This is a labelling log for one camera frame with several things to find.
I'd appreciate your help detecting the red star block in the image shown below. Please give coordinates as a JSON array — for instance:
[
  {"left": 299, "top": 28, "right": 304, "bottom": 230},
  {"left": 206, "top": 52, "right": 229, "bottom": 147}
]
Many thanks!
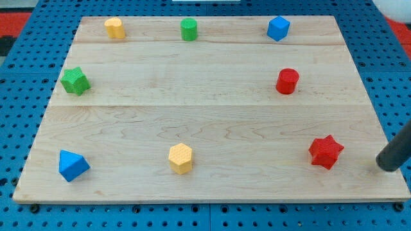
[{"left": 308, "top": 135, "right": 344, "bottom": 170}]

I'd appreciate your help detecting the white round object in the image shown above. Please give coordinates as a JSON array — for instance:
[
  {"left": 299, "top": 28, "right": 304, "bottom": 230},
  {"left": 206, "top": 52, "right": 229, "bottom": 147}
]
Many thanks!
[{"left": 372, "top": 0, "right": 410, "bottom": 24}]

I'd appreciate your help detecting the blue cube block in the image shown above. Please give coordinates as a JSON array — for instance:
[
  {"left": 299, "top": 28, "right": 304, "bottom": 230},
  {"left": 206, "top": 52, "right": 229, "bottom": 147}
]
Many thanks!
[{"left": 267, "top": 16, "right": 290, "bottom": 42}]

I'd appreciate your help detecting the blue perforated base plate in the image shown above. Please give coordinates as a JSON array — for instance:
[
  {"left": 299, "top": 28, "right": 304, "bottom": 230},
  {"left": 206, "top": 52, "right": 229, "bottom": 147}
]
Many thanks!
[{"left": 1, "top": 0, "right": 410, "bottom": 230}]

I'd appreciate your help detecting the yellow hexagon block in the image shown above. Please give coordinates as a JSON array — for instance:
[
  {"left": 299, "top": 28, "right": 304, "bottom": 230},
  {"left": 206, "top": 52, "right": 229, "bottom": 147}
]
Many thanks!
[{"left": 168, "top": 143, "right": 193, "bottom": 175}]

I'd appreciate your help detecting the blue triangle block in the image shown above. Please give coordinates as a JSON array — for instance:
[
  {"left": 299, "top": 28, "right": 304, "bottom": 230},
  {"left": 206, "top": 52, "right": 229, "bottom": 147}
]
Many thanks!
[{"left": 58, "top": 150, "right": 90, "bottom": 182}]

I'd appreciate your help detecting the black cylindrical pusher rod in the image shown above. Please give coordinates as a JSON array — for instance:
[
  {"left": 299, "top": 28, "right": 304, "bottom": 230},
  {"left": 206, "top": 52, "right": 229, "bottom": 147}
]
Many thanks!
[{"left": 376, "top": 121, "right": 410, "bottom": 172}]

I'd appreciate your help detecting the green star block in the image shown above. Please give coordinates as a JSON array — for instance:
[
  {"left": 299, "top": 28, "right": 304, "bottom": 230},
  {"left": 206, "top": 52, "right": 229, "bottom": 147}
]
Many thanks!
[{"left": 60, "top": 67, "right": 91, "bottom": 96}]

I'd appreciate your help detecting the green cylinder block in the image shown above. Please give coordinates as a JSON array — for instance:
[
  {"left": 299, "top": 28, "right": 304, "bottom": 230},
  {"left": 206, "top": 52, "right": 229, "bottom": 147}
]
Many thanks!
[{"left": 180, "top": 17, "right": 198, "bottom": 41}]

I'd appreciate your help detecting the red cylinder block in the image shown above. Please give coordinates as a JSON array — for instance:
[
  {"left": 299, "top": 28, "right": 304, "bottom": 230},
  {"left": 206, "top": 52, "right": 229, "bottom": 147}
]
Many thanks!
[{"left": 275, "top": 68, "right": 299, "bottom": 94}]

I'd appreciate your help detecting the wooden board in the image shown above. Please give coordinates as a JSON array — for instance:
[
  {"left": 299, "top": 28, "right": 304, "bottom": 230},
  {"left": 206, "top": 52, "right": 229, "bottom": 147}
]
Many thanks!
[{"left": 13, "top": 16, "right": 410, "bottom": 204}]

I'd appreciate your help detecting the yellow heart block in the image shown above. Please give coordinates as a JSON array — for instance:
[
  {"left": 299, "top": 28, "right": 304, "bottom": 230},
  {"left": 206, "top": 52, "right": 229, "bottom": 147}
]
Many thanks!
[{"left": 104, "top": 17, "right": 126, "bottom": 39}]

